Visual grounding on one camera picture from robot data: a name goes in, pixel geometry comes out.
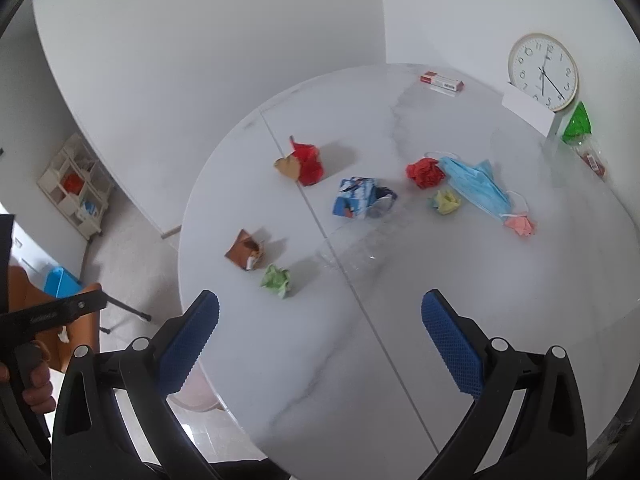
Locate brown snack wrapper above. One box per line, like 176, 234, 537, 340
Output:
224, 229, 264, 271

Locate green paper ball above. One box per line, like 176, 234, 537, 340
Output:
260, 263, 291, 299

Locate pink paper ball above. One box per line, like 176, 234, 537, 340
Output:
502, 214, 536, 237

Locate yellow paper ball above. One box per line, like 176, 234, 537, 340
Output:
430, 188, 462, 216

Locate blue surgical face mask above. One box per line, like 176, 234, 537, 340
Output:
426, 151, 529, 222

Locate red and brown wrapper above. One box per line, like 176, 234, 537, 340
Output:
273, 136, 324, 186

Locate red paper ball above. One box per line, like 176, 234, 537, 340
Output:
406, 157, 446, 190

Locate blue white package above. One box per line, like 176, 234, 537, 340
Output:
332, 177, 398, 219

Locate white plastic trash basket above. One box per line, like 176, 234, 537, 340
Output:
168, 362, 224, 413

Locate person's left hand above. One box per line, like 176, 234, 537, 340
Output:
23, 339, 56, 415

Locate blue plastic bin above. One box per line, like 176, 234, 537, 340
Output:
43, 266, 84, 298

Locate white crumpled tissue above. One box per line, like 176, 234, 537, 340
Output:
58, 326, 70, 344

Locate brown leather chair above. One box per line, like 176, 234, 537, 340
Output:
6, 264, 154, 373

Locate cream storage shelf cart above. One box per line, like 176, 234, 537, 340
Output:
38, 133, 115, 242

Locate clear plastic bottle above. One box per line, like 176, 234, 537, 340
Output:
314, 207, 431, 283

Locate red packaged item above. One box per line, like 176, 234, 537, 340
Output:
575, 134, 608, 180

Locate green snack bag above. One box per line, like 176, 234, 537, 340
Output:
562, 101, 592, 145

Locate white card stand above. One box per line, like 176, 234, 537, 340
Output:
502, 82, 556, 138

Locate red white small box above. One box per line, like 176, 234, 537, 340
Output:
420, 70, 464, 96

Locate white round wall clock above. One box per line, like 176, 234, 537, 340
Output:
508, 32, 579, 113

